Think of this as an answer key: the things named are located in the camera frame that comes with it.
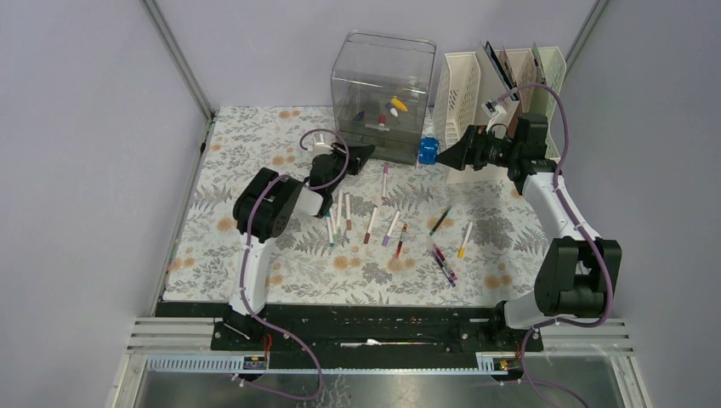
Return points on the floral table mat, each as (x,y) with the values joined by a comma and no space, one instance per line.
(506,247)

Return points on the brown cap white marker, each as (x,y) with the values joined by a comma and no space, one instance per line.
(369,227)

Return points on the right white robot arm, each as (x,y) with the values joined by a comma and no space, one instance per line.
(576,281)

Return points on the blue cap small bottle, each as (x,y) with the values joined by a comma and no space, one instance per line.
(392,110)

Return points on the pink cap white marker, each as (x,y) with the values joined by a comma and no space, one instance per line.
(384,195)

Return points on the yellow small bottle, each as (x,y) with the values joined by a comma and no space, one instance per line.
(398,104)

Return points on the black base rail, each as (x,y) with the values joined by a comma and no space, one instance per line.
(360,336)

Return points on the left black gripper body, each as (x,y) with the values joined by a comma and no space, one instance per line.
(339,161)

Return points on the yellow cap white marker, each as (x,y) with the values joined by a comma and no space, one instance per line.
(466,238)

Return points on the teal cap white marker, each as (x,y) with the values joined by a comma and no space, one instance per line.
(330,229)

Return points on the clear acrylic drawer organizer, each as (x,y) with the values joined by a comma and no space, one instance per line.
(371,68)

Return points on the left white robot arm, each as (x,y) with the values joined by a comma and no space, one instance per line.
(262,213)

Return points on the red gel pen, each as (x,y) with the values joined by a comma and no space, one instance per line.
(401,241)

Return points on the beige notebook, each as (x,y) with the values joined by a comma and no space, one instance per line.
(491,87)

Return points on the pink gel pen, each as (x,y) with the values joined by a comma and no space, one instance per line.
(444,262)

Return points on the pink clipboard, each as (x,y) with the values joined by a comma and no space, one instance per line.
(523,70)

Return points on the dark purple gel pen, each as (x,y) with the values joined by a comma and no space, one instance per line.
(443,269)

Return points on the rust cap white marker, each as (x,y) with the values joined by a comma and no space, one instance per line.
(347,207)

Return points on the green clipboard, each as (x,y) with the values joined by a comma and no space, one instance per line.
(550,69)

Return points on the purple cap white marker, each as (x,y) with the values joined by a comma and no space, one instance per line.
(390,229)

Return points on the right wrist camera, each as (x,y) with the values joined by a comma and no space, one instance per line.
(495,112)

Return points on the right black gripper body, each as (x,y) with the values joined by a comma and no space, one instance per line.
(494,151)

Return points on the white mesh file rack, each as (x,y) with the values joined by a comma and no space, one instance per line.
(469,79)

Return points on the blue stapler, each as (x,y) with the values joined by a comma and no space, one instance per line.
(428,150)

